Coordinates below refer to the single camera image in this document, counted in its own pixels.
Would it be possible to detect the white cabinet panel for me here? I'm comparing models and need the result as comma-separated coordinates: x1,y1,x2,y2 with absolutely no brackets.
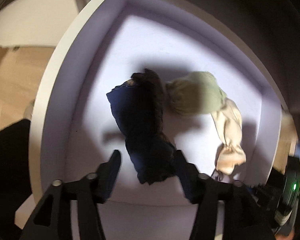
0,0,79,47

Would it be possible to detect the cream tied cloth bundle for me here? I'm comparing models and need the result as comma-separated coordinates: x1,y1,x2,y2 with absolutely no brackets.
211,98,246,175

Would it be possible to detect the dark navy patterned cloth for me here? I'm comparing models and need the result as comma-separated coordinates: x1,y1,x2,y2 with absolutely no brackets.
107,69,176,185

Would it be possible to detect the green rolled sock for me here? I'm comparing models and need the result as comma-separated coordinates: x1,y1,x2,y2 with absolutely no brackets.
165,72,226,116

